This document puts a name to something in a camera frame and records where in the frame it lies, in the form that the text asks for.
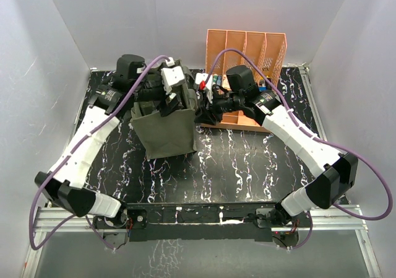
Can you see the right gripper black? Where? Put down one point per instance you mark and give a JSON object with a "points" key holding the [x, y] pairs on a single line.
{"points": [[208, 115]]}

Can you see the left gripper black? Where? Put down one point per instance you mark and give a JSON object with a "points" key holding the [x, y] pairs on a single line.
{"points": [[166, 108]]}

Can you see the olive green canvas bag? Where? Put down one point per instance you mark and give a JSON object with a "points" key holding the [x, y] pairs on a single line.
{"points": [[174, 134]]}

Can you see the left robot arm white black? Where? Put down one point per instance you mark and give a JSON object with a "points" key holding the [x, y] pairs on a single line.
{"points": [[134, 81]]}

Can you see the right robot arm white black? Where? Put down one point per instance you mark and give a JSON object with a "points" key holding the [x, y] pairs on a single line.
{"points": [[334, 172]]}

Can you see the small blue tubes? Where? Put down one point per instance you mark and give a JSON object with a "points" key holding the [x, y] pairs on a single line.
{"points": [[217, 80]]}

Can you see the orange plastic file organizer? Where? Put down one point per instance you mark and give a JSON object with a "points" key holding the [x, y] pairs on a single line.
{"points": [[250, 64]]}

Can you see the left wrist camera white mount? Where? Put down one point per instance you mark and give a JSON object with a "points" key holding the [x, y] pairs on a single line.
{"points": [[172, 75]]}

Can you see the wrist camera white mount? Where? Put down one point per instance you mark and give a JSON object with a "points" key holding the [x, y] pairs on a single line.
{"points": [[172, 75], [202, 83]]}

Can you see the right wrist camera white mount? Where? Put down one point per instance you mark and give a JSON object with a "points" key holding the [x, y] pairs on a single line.
{"points": [[202, 83]]}

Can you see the black front rail frame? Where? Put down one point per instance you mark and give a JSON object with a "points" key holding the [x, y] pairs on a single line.
{"points": [[256, 221]]}

